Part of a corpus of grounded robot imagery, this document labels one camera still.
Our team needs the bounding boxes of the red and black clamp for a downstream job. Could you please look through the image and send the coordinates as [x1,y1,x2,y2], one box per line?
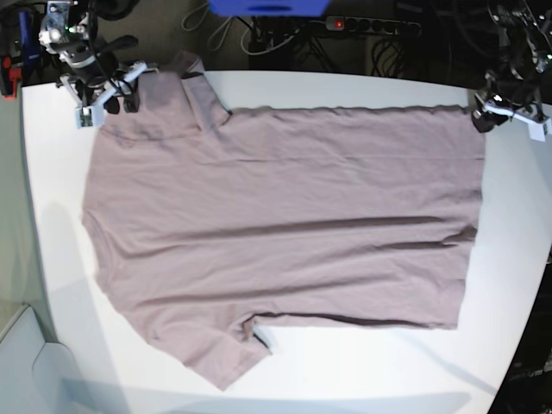
[0,55,22,100]

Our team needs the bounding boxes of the blue box at top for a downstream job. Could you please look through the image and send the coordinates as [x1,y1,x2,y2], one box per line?
[209,0,330,17]

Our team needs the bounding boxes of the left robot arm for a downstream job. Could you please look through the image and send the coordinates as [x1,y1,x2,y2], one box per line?
[472,1,551,141]

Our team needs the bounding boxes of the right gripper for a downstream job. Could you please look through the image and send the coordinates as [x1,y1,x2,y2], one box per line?
[56,47,158,115]

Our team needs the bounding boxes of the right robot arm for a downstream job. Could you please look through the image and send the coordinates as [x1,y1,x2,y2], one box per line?
[39,1,152,128]

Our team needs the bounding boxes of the mauve pink t-shirt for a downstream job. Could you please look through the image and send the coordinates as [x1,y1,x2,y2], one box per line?
[83,65,486,389]

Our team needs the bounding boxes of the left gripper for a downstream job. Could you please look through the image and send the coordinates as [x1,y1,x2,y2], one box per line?
[471,70,543,134]

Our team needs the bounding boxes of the black power strip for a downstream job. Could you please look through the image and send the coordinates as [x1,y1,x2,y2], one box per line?
[324,16,422,36]

